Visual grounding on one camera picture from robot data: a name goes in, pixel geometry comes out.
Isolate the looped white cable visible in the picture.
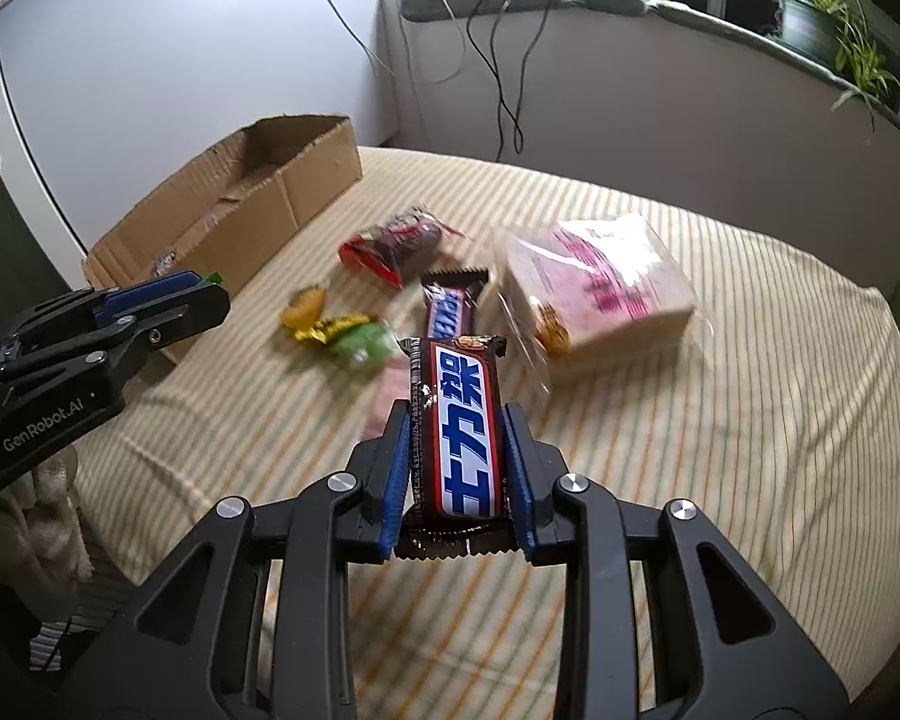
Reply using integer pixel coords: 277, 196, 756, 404
386, 0, 470, 85

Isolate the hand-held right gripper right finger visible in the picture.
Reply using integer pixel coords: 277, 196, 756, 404
499, 403, 848, 720

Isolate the black cable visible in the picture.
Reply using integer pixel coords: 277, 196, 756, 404
499, 0, 571, 158
467, 0, 530, 158

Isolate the striped bed sheet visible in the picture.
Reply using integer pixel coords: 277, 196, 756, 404
67, 142, 900, 720

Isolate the yellow candy packet dark print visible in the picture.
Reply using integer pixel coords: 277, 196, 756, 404
296, 313, 380, 347

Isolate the potted spider plant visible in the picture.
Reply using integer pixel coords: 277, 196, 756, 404
742, 0, 900, 128

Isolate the thin white cable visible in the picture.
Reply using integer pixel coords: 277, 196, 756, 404
292, 0, 395, 76

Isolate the green candy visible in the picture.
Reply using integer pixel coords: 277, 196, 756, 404
331, 319, 396, 374

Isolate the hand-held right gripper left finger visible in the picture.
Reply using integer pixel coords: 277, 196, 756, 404
67, 399, 413, 720

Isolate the brown chocolate bar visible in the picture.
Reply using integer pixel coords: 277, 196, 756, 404
394, 335, 518, 560
418, 268, 490, 342

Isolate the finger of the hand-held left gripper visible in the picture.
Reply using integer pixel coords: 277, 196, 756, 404
0, 283, 232, 402
11, 270, 205, 342

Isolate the clear bread packet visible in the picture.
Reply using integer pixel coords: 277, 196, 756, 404
487, 211, 713, 398

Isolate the brown cardboard box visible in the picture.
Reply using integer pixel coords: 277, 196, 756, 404
82, 114, 362, 367

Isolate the red clear snack packet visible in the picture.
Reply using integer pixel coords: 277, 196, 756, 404
337, 204, 466, 291

